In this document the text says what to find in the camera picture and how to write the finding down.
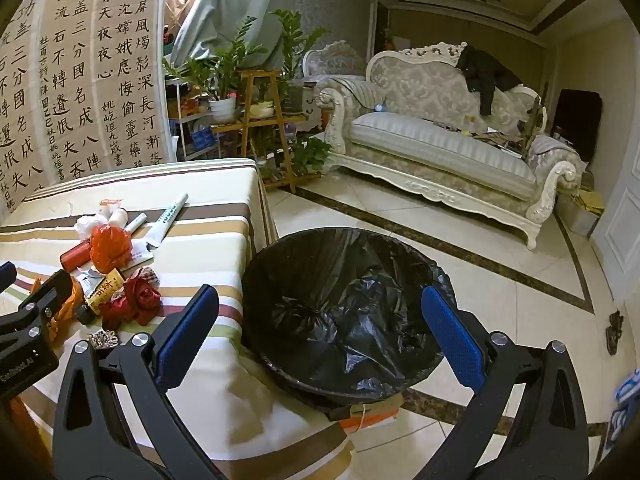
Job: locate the grey striped throw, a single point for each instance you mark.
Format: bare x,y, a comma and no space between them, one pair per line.
550,150

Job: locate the calligraphy paper sheet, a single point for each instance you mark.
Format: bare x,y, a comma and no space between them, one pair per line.
130,60
70,85

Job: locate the black lined trash bin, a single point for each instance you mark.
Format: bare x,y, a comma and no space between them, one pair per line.
340,310

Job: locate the plaid wrapper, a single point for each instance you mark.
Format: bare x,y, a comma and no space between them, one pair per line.
145,274

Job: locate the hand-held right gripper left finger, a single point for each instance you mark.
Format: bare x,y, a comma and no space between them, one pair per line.
187,330

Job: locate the orange cardboard box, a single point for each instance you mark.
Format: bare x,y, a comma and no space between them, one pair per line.
380,412

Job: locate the white tissue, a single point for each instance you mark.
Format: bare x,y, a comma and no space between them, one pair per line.
90,225

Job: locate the red wrapper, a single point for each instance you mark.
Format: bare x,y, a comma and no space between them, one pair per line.
137,300

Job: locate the white green tube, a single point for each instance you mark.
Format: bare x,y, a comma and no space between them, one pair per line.
167,220

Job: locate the small leafy green plant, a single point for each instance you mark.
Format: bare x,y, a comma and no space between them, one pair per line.
312,155

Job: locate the yellow flower pot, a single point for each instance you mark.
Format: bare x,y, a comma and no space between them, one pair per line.
262,110

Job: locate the white door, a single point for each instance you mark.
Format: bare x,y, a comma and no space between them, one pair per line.
620,220

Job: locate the wooden plant stand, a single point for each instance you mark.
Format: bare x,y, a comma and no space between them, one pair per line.
260,82

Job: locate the pile of papers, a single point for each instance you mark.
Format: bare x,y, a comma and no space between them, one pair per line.
495,137

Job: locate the tall green plant dark pot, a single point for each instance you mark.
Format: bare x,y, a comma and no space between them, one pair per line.
292,35

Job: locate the grey curtain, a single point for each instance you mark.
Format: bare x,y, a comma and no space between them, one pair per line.
225,5

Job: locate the ornate grey armchair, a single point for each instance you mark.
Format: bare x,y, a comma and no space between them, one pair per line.
332,60

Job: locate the silver foil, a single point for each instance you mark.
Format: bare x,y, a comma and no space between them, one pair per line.
102,340

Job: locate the dark brown slipper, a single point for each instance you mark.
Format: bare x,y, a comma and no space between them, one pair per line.
615,332

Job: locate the black jacket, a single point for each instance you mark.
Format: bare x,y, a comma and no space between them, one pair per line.
482,70

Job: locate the orange plastic bag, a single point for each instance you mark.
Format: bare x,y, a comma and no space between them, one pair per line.
110,250

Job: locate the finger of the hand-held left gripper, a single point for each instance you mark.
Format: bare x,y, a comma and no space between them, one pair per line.
5,274
50,290

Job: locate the blue crate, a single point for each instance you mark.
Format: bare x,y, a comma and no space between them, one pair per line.
204,139

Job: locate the small white bottle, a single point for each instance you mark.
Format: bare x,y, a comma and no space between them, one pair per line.
119,217

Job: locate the blue white slipper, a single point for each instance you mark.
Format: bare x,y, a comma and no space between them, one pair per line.
627,395

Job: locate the ornate white grey sofa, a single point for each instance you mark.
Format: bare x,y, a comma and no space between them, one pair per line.
440,145

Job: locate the white paper slip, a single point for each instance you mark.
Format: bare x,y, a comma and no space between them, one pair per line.
140,252

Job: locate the white printed paper wrapper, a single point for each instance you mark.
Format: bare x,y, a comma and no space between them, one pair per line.
90,282

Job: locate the teal tube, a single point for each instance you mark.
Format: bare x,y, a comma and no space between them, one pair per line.
136,222

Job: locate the red black tube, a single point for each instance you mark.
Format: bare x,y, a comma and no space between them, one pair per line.
75,255

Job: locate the yellow black small bottle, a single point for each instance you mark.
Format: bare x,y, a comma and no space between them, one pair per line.
106,287

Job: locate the green plant in white pot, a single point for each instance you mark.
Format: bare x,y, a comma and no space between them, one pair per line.
222,107

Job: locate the striped tablecloth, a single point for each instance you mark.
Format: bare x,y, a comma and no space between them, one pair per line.
215,240

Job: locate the orange white snack wrapper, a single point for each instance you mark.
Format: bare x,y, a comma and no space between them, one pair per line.
110,204

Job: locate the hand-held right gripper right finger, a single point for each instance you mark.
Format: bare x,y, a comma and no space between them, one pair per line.
452,335

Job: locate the grey box with yellow paper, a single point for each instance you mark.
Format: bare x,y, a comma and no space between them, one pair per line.
587,205

